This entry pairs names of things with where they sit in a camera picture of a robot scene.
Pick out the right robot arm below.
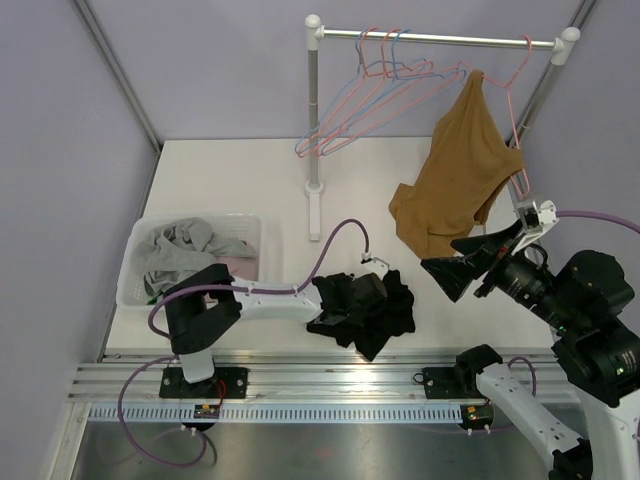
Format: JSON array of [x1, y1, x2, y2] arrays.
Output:
[[421, 221, 639, 479]]

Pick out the black tank top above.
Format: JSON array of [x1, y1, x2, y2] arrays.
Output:
[[306, 270, 416, 361]]

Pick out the brown tank top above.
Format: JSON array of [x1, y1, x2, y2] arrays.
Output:
[[389, 70, 524, 259]]

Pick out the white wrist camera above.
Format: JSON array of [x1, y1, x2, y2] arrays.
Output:
[[360, 252, 390, 278], [513, 199, 558, 253]]

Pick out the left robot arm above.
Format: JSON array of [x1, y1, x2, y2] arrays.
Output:
[[160, 258, 390, 398]]

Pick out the blue hanger of mauve top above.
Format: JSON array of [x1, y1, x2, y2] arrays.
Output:
[[294, 27, 434, 157]]

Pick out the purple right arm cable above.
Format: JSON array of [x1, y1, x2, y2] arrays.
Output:
[[554, 210, 640, 241]]

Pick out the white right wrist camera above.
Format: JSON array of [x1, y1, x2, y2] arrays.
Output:
[[513, 199, 558, 253]]

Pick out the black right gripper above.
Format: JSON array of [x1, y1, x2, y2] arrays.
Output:
[[421, 215, 580, 331]]

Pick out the pink hanger of green top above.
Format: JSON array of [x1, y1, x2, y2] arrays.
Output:
[[299, 27, 436, 157]]

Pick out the silver clothes rack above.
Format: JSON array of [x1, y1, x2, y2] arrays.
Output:
[[295, 14, 581, 242]]

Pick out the white slotted cable duct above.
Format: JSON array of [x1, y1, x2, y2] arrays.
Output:
[[89, 403, 462, 424]]

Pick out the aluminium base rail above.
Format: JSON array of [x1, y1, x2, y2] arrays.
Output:
[[67, 349, 584, 406]]

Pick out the mauve pink tank top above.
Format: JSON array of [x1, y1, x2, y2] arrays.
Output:
[[217, 256, 259, 281]]

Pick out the clear plastic basket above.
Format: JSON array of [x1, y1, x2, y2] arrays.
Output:
[[116, 213, 266, 312]]

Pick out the grey tank top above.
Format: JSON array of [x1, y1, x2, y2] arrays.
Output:
[[131, 217, 258, 298]]

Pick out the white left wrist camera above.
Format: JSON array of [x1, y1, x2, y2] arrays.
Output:
[[360, 252, 390, 278]]

